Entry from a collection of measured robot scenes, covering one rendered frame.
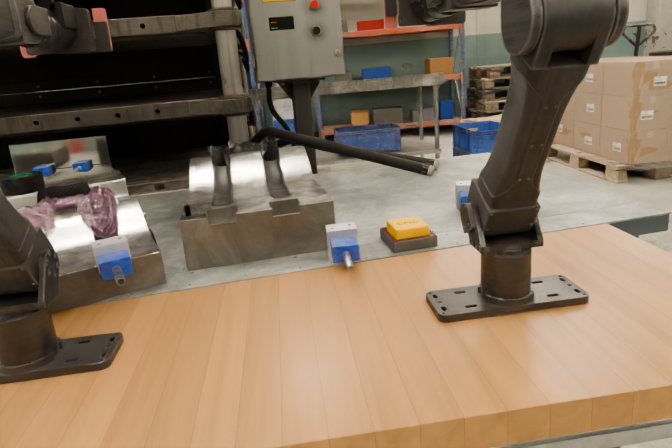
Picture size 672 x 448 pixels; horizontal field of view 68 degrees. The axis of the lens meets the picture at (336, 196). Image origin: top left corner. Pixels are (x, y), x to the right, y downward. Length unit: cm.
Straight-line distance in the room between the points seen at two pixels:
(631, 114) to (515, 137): 394
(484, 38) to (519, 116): 736
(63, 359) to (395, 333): 40
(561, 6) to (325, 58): 128
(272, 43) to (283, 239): 95
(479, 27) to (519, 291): 731
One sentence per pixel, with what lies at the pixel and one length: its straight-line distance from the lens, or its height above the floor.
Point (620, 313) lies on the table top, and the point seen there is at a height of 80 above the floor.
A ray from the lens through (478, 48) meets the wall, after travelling 789.
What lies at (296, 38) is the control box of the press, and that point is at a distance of 171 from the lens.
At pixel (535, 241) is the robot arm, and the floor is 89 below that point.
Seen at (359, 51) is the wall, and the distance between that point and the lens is 757.
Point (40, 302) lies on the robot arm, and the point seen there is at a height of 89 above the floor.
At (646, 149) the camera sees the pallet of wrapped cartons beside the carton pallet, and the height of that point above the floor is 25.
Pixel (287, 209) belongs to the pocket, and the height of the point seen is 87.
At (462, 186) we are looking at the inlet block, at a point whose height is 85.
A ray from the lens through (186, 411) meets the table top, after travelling 57.
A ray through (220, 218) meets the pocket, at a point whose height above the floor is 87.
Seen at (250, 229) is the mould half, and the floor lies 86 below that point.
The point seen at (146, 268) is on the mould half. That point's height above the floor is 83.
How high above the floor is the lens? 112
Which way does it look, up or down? 15 degrees down
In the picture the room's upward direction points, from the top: 5 degrees counter-clockwise
